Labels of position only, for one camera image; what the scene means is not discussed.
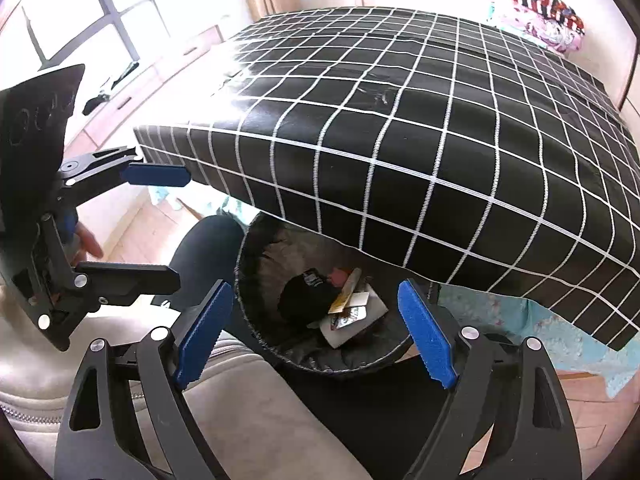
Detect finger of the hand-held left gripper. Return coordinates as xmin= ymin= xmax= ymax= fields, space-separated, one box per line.
xmin=57 ymin=145 xmax=192 ymax=199
xmin=72 ymin=260 xmax=181 ymax=312

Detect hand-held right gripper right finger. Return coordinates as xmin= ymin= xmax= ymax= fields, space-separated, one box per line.
xmin=397 ymin=280 xmax=583 ymax=480

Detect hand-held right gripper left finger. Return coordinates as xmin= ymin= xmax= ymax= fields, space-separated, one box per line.
xmin=52 ymin=280 xmax=236 ymax=480

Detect orange and white wrapper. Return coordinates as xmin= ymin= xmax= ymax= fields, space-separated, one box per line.
xmin=327 ymin=267 xmax=364 ymax=317

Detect black-lined trash bin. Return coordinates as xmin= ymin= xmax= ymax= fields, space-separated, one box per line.
xmin=234 ymin=210 xmax=441 ymax=376

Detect person's left hand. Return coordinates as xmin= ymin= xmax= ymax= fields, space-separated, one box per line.
xmin=74 ymin=219 xmax=106 ymax=262

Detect person's dark trouser leg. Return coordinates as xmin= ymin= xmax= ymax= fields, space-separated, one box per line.
xmin=152 ymin=215 xmax=246 ymax=321

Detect person's white jacket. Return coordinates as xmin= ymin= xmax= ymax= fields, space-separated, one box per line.
xmin=0 ymin=285 xmax=376 ymax=480

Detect pink wooden window cabinet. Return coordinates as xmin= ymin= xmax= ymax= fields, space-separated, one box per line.
xmin=65 ymin=25 xmax=236 ymax=161

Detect dark items on cabinet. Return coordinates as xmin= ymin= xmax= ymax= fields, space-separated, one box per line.
xmin=82 ymin=60 xmax=141 ymax=116

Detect blue patterned sheet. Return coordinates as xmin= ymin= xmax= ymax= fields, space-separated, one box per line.
xmin=440 ymin=282 xmax=640 ymax=401

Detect window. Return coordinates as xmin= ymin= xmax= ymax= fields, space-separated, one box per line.
xmin=0 ymin=0 xmax=171 ymax=78

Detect black checkered bed cover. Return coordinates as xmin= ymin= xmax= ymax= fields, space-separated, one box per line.
xmin=134 ymin=6 xmax=640 ymax=352

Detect striped patterned pillow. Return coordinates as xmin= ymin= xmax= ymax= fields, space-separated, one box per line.
xmin=485 ymin=0 xmax=586 ymax=53

